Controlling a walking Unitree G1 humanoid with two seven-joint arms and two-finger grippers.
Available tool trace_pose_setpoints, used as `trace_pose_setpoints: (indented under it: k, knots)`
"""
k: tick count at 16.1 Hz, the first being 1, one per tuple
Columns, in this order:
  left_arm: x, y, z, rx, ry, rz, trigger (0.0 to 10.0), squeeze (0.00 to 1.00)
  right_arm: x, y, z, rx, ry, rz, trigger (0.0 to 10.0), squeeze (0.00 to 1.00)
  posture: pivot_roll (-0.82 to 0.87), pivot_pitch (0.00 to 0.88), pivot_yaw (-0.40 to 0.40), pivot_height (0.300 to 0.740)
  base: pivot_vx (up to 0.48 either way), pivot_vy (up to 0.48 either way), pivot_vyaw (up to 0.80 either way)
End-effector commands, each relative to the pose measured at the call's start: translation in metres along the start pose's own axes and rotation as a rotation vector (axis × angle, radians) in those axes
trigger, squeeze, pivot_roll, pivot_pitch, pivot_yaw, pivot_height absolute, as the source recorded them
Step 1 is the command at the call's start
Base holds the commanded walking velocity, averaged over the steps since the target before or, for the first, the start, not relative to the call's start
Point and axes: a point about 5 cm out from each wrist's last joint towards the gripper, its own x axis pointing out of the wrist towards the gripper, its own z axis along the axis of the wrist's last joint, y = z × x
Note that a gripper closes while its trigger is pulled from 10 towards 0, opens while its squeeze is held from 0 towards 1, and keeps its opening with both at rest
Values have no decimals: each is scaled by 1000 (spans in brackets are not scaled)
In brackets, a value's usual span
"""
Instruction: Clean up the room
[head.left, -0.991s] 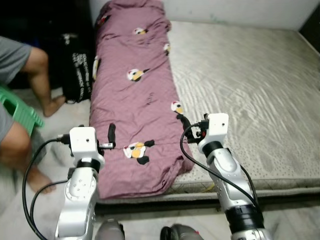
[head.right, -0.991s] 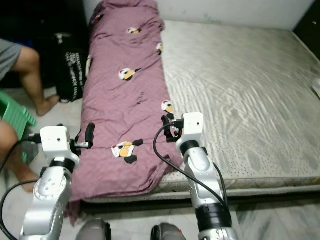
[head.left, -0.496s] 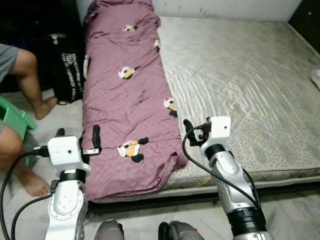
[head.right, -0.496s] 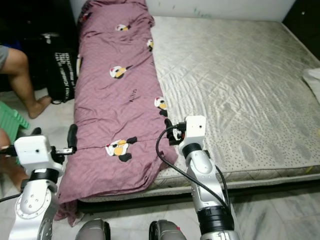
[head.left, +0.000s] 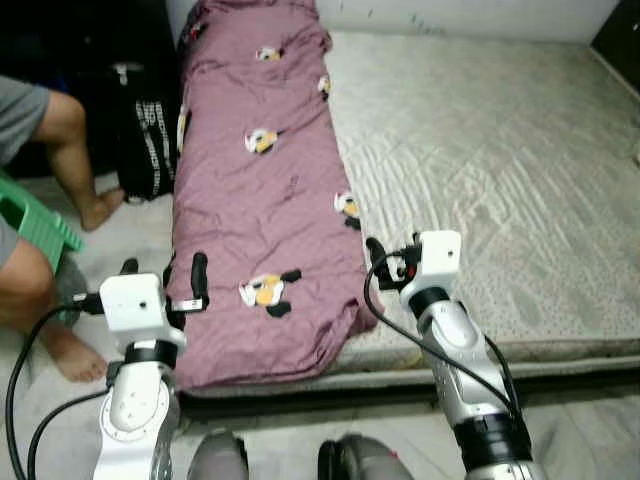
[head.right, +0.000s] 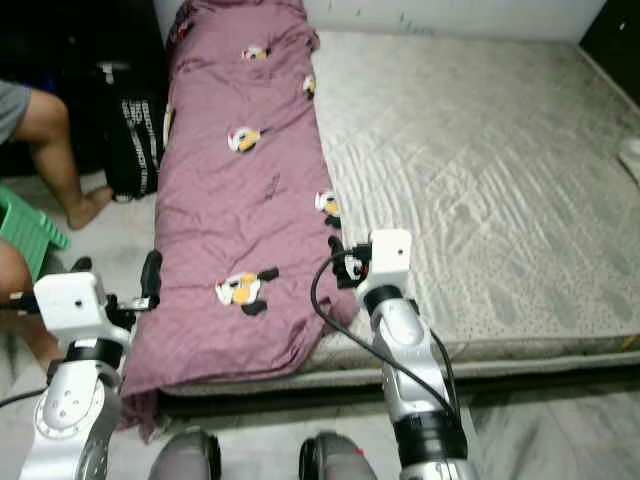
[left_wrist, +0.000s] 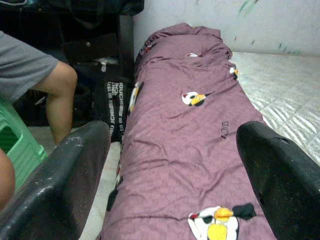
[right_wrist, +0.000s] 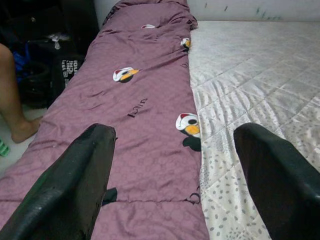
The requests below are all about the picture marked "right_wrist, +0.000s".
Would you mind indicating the purple penguin print quilt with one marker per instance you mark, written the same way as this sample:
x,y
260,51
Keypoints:
x,y
145,162

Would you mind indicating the white quilted mattress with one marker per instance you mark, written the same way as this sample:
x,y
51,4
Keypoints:
x,y
250,75

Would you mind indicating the person bare leg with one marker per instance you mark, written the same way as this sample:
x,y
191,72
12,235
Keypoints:
x,y
12,105

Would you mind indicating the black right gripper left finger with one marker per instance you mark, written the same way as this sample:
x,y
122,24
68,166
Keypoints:
x,y
65,187

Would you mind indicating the green plastic stool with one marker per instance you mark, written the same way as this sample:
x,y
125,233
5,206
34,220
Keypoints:
x,y
3,148

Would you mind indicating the blue fabric item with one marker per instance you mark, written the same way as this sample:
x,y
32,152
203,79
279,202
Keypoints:
x,y
21,62

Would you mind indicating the black bag white lettering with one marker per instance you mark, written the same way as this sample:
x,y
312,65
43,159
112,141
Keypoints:
x,y
62,80

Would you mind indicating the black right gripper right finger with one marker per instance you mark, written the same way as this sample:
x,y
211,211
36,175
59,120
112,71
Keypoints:
x,y
280,187

